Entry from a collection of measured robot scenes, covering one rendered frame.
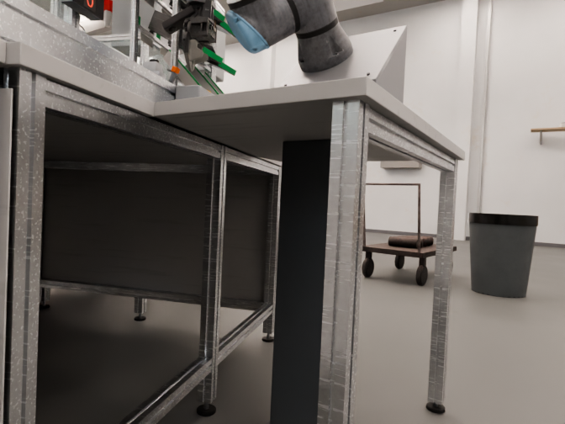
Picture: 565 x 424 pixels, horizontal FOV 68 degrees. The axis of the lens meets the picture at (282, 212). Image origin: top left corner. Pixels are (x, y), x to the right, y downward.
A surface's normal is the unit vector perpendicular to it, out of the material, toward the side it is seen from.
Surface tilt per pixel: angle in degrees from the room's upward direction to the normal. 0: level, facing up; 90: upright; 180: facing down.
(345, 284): 90
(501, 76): 90
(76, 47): 90
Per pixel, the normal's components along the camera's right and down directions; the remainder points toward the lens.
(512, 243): -0.12, 0.10
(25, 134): 0.97, 0.05
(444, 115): -0.53, 0.00
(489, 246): -0.72, 0.07
